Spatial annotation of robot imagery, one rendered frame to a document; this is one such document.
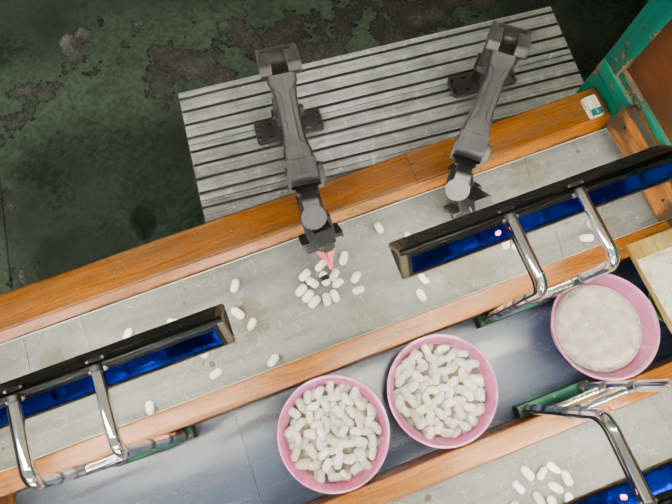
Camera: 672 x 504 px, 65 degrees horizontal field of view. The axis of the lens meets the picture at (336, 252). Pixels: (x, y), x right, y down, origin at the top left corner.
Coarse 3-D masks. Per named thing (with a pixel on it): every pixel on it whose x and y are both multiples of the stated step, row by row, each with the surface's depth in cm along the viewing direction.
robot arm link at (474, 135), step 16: (496, 32) 116; (528, 32) 118; (496, 48) 114; (528, 48) 113; (496, 64) 116; (512, 64) 115; (496, 80) 117; (480, 96) 119; (496, 96) 118; (480, 112) 120; (464, 128) 122; (480, 128) 121; (464, 144) 123; (480, 144) 122
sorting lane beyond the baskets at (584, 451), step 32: (640, 416) 127; (544, 448) 126; (576, 448) 126; (608, 448) 126; (640, 448) 126; (448, 480) 124; (480, 480) 124; (512, 480) 124; (544, 480) 124; (576, 480) 124; (608, 480) 124
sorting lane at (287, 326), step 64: (512, 192) 143; (640, 192) 142; (256, 256) 138; (384, 256) 138; (512, 256) 138; (128, 320) 134; (320, 320) 134; (384, 320) 134; (128, 384) 130; (192, 384) 130; (0, 448) 126
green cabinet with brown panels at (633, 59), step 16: (656, 0) 119; (640, 16) 125; (656, 16) 121; (624, 32) 132; (640, 32) 127; (656, 32) 123; (624, 48) 133; (640, 48) 129; (656, 48) 126; (624, 64) 136; (640, 64) 132; (656, 64) 127; (624, 80) 138; (640, 80) 134; (656, 80) 129; (640, 96) 135; (656, 96) 131; (656, 112) 133; (656, 128) 133
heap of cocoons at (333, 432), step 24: (336, 384) 131; (312, 408) 128; (336, 408) 128; (360, 408) 128; (288, 432) 126; (312, 432) 127; (336, 432) 127; (360, 432) 126; (312, 456) 125; (336, 456) 125; (360, 456) 125; (336, 480) 124
